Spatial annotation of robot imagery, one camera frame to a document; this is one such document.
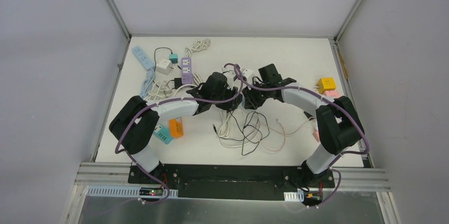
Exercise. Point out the small pink charger plug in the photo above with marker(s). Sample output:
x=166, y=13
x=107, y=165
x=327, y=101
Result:
x=316, y=135

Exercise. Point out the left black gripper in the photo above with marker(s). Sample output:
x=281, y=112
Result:
x=229, y=101

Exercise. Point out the orange power strip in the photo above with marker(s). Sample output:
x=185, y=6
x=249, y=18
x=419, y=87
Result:
x=176, y=127

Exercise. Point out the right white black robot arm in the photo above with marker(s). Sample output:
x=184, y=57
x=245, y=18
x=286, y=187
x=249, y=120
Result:
x=339, y=127

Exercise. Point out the white cube socket adapter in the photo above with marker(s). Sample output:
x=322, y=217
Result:
x=164, y=66

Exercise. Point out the teal small charger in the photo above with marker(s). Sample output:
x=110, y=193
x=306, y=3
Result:
x=173, y=57

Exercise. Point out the purple power strip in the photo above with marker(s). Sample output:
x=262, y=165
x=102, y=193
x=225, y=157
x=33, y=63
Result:
x=186, y=67

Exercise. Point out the black small plug adapter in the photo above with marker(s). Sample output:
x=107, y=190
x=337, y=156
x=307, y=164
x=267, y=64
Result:
x=177, y=83

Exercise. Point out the teal power strip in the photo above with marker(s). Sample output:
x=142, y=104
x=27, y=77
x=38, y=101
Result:
x=163, y=133

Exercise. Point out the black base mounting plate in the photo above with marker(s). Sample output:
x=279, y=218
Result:
x=267, y=183

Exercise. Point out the pink cube socket adapter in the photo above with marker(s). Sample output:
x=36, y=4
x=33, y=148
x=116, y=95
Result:
x=332, y=93

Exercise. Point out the black power adapter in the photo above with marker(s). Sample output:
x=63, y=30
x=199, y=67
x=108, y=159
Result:
x=308, y=115

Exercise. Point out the light blue power strip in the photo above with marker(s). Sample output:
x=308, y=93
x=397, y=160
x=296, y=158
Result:
x=142, y=57

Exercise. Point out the yellow cube socket adapter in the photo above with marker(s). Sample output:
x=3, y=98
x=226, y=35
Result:
x=326, y=84

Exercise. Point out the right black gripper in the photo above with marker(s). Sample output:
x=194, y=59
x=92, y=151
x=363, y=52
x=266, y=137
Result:
x=250, y=102

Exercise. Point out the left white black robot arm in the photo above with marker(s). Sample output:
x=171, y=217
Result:
x=135, y=123

